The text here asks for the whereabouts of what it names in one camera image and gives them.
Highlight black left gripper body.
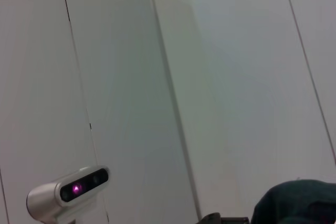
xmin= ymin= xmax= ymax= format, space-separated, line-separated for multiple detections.
xmin=200 ymin=212 xmax=222 ymax=224

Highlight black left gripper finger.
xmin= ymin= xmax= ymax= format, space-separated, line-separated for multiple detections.
xmin=220 ymin=217 xmax=249 ymax=224

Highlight dark blue insulated lunch bag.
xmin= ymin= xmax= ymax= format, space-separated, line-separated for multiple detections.
xmin=250 ymin=179 xmax=336 ymax=224

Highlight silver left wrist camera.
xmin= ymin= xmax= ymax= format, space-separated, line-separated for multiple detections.
xmin=26 ymin=165 xmax=111 ymax=222

